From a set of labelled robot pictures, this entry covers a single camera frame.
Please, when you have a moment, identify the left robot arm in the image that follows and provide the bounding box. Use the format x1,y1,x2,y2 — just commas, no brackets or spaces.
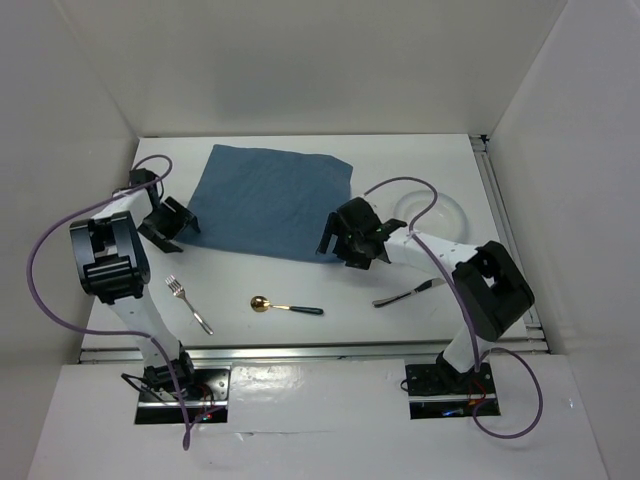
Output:
69,189,200,399

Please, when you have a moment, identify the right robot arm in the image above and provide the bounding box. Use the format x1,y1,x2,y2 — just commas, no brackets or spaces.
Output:
317,197,535,392

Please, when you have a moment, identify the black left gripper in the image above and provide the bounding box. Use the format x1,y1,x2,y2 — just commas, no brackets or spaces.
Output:
136,196,197,254

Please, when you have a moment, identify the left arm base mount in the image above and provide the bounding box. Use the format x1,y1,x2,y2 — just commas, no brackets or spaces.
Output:
128,367,231,425

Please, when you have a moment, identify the silver fork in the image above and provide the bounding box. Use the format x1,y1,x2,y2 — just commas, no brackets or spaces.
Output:
165,275,214,336

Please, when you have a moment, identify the clear glass plate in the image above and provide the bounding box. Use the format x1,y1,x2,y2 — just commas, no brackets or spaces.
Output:
392,190,469,243

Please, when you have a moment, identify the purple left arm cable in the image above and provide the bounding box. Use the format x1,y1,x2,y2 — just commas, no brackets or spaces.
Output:
25,155,221,451

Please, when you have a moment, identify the gold spoon with dark handle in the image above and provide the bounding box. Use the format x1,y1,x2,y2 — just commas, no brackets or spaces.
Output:
250,295,324,316

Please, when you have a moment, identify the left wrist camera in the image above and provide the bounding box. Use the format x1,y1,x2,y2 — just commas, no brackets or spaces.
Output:
128,168,163,202

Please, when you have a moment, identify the silver table knife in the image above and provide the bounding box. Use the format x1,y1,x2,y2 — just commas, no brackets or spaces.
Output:
372,278,445,308

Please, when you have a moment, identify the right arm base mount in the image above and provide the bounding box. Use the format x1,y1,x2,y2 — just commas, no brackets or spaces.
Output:
400,363,501,420

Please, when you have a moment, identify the blue cloth napkin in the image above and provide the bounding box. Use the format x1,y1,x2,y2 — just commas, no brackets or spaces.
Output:
177,145,353,264

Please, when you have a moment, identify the aluminium rail frame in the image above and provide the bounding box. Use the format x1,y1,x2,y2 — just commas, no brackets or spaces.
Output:
469,135,550,354

